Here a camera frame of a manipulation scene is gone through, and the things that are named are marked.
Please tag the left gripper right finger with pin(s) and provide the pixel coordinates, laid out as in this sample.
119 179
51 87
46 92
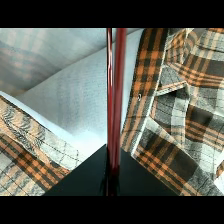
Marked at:
143 181

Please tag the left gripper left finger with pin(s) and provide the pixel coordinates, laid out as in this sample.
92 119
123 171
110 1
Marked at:
86 180

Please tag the checked shirt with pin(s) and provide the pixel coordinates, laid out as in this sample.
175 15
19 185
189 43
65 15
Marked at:
180 110

